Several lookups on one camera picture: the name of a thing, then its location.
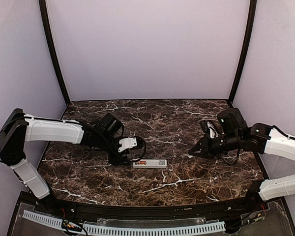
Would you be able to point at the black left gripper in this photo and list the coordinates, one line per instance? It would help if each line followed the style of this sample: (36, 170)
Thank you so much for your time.
(118, 158)

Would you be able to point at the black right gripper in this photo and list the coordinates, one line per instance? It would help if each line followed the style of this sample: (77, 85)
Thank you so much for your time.
(212, 146)

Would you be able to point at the white remote control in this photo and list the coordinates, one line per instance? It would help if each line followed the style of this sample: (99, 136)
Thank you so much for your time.
(152, 164)

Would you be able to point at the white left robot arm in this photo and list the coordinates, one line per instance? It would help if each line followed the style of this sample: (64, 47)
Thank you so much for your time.
(21, 128)

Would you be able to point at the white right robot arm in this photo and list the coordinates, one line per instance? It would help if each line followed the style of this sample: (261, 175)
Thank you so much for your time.
(259, 138)

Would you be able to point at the black front table rail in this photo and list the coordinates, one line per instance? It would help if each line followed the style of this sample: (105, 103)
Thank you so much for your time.
(224, 210)

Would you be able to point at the white slotted cable duct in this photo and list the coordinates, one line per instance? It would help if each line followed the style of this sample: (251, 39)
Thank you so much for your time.
(105, 227)

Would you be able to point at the black right frame post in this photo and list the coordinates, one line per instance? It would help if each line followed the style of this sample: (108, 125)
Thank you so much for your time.
(244, 51)

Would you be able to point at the black frame post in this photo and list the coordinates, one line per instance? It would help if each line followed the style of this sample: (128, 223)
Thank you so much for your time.
(244, 51)
(52, 50)

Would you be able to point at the black left frame post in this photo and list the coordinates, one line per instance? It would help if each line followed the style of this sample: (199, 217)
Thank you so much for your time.
(52, 50)

